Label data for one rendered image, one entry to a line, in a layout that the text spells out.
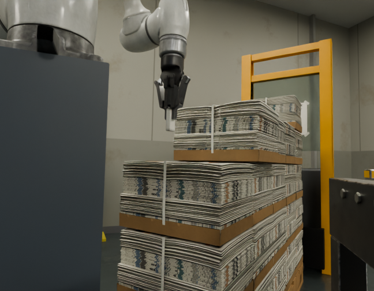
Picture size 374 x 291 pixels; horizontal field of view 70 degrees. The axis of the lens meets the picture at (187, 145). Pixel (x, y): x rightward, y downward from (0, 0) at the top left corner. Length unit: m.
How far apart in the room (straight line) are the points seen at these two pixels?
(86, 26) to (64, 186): 0.30
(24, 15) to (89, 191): 0.32
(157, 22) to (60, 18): 0.43
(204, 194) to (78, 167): 0.39
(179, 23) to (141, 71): 2.64
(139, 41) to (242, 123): 0.47
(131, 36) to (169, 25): 0.17
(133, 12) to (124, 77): 2.47
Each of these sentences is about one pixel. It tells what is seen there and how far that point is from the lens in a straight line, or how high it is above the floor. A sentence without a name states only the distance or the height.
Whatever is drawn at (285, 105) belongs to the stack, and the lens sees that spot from 1.92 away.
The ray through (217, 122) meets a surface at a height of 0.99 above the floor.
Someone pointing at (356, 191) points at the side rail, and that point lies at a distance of 0.52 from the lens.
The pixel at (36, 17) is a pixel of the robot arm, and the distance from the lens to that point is 0.57.
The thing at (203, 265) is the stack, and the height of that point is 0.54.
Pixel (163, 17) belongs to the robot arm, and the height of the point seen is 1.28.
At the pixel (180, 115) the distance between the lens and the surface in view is 1.17.
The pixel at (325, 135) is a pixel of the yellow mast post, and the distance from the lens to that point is 2.38.
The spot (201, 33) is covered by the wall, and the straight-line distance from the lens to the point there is 4.03.
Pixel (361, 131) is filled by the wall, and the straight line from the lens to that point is 5.44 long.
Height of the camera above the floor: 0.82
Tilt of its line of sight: 4 degrees up
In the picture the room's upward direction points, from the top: 1 degrees clockwise
